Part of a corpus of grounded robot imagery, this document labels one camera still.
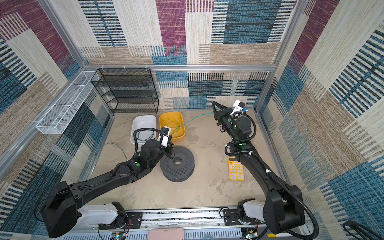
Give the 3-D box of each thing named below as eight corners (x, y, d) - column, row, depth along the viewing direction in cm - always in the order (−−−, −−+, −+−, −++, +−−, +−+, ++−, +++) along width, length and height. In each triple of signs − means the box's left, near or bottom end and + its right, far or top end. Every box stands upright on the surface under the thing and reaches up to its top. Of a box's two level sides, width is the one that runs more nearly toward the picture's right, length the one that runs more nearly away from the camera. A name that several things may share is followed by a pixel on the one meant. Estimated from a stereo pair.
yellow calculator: (229, 180, 88) (230, 179, 86) (226, 158, 96) (226, 156, 95) (245, 180, 87) (246, 179, 86) (240, 158, 96) (241, 156, 94)
